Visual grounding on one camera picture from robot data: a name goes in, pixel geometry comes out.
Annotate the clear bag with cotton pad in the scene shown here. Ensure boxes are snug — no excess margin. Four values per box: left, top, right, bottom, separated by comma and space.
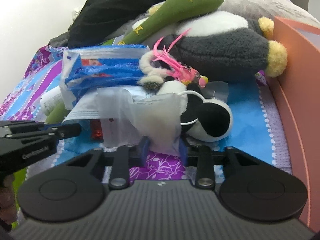
97, 87, 181, 156

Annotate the small panda plush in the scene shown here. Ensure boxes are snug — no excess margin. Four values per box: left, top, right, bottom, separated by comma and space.
137, 51, 234, 143

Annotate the pink feather toy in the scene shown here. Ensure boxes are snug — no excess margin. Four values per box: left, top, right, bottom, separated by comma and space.
152, 28, 209, 88

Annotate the blue plastic snack bag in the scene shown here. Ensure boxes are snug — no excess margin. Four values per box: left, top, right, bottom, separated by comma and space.
60, 45, 150, 110

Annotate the person's left hand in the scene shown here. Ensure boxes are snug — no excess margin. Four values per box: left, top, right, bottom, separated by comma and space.
0, 174, 17, 225

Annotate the white cosmetic tube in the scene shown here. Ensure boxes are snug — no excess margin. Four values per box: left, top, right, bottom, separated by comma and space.
40, 86, 63, 116

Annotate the colourful striped bedsheet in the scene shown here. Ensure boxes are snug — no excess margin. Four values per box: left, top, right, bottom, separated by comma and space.
1, 45, 291, 189

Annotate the white face mask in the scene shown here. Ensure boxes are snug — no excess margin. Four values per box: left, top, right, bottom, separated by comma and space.
63, 86, 159, 129

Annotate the grey white penguin plush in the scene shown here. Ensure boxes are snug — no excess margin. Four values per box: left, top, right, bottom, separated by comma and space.
142, 10, 287, 82

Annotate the orange cardboard box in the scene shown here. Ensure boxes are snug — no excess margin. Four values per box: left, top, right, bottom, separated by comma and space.
268, 17, 319, 231

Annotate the black clothing pile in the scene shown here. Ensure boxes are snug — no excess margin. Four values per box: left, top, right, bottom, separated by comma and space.
68, 0, 165, 49

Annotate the green plush massage stick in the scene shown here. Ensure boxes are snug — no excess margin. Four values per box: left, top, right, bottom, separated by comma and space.
46, 0, 226, 124

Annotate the grey duvet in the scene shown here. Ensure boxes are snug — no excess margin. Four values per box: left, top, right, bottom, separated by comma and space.
49, 0, 319, 47

